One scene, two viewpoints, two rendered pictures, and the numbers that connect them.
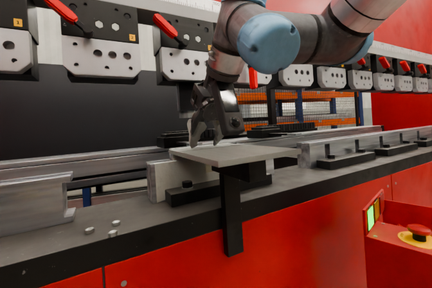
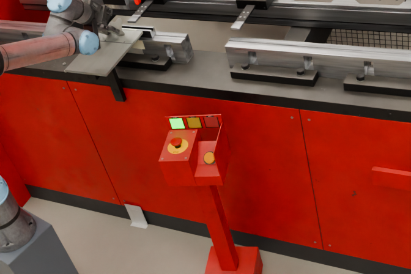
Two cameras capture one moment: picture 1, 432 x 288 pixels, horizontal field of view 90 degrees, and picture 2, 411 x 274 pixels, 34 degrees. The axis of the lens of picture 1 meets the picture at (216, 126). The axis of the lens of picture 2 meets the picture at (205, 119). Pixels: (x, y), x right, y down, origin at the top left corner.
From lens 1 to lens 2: 2.35 m
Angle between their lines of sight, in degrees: 70
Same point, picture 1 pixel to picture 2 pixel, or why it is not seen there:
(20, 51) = not seen: outside the picture
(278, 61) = not seen: hidden behind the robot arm
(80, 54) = not seen: outside the picture
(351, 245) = (234, 139)
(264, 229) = (142, 97)
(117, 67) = not seen: outside the picture
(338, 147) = (271, 58)
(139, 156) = (131, 0)
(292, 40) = not seen: hidden behind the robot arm
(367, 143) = (332, 63)
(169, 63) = not seen: outside the picture
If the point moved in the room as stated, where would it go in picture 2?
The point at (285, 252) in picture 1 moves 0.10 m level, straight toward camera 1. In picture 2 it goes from (162, 115) to (137, 125)
